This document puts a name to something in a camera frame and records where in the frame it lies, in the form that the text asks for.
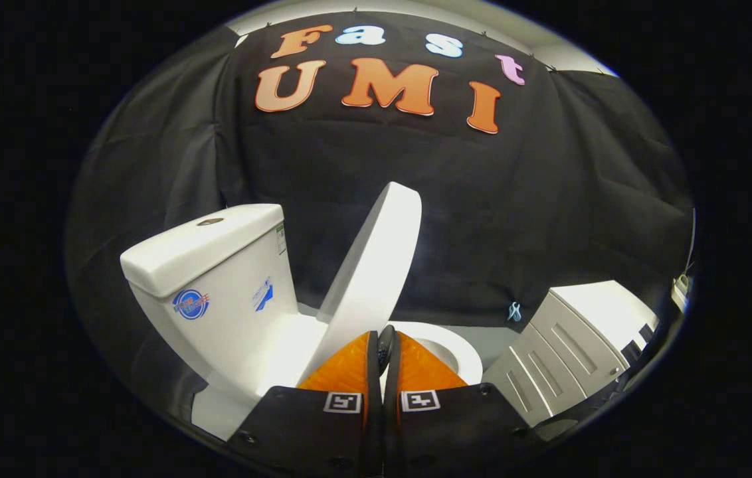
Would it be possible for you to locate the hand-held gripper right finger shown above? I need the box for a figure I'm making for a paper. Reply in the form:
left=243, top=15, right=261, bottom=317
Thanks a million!
left=383, top=330, right=549, bottom=478

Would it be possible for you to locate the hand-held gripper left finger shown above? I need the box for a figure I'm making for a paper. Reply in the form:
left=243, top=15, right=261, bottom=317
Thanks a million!
left=227, top=330, right=385, bottom=478

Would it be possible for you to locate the white toilet lid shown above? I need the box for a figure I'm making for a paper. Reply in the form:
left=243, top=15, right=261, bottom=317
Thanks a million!
left=296, top=181, right=423, bottom=389

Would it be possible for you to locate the white ceramic toilet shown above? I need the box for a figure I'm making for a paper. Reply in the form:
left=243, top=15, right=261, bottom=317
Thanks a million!
left=120, top=204, right=483, bottom=442

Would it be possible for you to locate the white drawer cabinet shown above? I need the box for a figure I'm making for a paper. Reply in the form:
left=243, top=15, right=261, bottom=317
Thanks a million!
left=482, top=280, right=659, bottom=429

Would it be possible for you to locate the flat black item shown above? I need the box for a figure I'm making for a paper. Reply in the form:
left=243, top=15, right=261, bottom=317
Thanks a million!
left=620, top=323, right=656, bottom=364

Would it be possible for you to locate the black backdrop cloth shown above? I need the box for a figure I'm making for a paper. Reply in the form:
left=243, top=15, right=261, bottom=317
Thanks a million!
left=65, top=10, right=694, bottom=426

